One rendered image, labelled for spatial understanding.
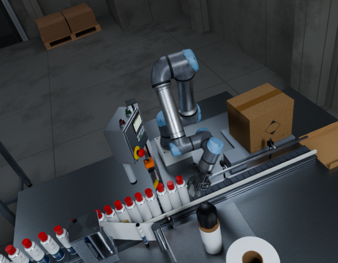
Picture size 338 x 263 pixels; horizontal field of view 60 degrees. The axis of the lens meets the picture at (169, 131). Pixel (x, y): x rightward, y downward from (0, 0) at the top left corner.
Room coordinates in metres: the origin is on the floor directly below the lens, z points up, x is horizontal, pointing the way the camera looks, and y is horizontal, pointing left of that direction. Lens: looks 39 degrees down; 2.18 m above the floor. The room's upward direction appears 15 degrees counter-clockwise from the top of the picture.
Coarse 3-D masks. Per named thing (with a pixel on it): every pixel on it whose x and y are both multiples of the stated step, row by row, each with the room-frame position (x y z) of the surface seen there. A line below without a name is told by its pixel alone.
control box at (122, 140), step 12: (120, 108) 1.11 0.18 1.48; (132, 108) 1.09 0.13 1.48; (132, 120) 1.01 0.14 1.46; (108, 132) 0.96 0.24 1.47; (120, 132) 0.94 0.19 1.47; (132, 132) 0.99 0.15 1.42; (144, 132) 1.07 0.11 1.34; (108, 144) 0.98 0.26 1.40; (120, 144) 0.95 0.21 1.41; (132, 144) 0.96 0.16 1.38; (144, 144) 1.04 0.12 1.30; (120, 156) 0.96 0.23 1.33; (132, 156) 0.94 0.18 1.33
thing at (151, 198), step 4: (148, 188) 0.96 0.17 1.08; (148, 192) 0.94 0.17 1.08; (152, 192) 0.97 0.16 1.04; (148, 196) 0.93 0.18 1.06; (152, 196) 0.94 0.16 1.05; (148, 200) 0.93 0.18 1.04; (152, 200) 0.93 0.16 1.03; (156, 200) 0.94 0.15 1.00; (148, 204) 0.93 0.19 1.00; (152, 204) 0.92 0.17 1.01; (156, 204) 0.93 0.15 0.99; (152, 208) 0.92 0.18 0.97; (156, 208) 0.93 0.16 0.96; (152, 212) 0.93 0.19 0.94; (156, 212) 0.92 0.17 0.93; (160, 212) 0.94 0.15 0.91; (156, 216) 0.92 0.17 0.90
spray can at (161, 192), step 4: (160, 184) 0.97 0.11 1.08; (160, 188) 0.95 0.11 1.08; (164, 188) 0.97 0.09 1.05; (156, 192) 0.96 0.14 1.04; (160, 192) 0.95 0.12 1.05; (164, 192) 0.95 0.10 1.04; (160, 196) 0.94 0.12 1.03; (164, 196) 0.94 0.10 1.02; (160, 200) 0.95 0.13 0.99; (164, 200) 0.94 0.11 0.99; (168, 200) 0.95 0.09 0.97; (164, 204) 0.94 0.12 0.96; (168, 204) 0.94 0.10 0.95; (164, 208) 0.94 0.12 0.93; (168, 208) 0.94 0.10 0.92; (172, 208) 0.96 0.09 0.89; (164, 212) 0.95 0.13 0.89
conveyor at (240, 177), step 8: (296, 152) 1.12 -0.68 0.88; (304, 152) 1.10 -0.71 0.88; (272, 160) 1.11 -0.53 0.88; (280, 160) 1.09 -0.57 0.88; (288, 160) 1.08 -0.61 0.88; (256, 168) 1.08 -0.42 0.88; (264, 168) 1.07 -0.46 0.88; (240, 176) 1.05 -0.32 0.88; (248, 176) 1.04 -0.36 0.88; (264, 176) 1.01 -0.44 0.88; (224, 184) 1.03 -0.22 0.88; (232, 184) 1.02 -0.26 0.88; (200, 192) 1.02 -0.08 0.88; (208, 192) 1.01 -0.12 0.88; (224, 192) 0.98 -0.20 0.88; (192, 200) 0.98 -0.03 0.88; (208, 200) 0.95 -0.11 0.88; (160, 208) 0.98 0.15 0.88; (152, 216) 0.95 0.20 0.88; (64, 248) 0.89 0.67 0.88; (72, 256) 0.84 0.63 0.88
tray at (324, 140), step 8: (320, 128) 1.26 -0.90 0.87; (328, 128) 1.27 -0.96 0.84; (336, 128) 1.26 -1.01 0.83; (312, 136) 1.25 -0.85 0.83; (320, 136) 1.23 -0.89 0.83; (328, 136) 1.22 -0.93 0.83; (336, 136) 1.20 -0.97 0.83; (304, 144) 1.21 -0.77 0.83; (312, 144) 1.19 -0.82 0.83; (320, 144) 1.17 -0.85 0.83; (328, 144) 1.16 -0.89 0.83; (336, 144) 1.14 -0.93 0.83; (320, 152) 1.11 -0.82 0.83; (328, 152) 1.10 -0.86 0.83; (336, 152) 1.08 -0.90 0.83; (320, 160) 1.06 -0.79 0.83; (328, 160) 1.04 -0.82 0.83; (336, 160) 1.03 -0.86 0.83; (328, 168) 0.99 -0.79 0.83
